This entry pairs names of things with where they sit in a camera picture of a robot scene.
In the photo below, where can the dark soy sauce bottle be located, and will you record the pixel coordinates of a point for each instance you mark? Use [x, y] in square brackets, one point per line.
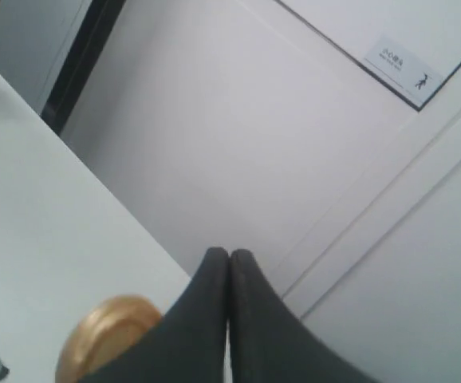
[104, 334]

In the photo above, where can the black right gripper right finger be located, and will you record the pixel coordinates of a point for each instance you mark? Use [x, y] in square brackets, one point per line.
[267, 342]

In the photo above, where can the black door frame strip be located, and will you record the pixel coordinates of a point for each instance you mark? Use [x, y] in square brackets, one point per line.
[83, 54]

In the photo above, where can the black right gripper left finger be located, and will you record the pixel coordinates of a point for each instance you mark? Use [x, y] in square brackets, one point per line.
[189, 343]

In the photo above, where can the white wall sign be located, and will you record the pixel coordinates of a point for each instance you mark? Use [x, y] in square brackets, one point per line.
[402, 71]

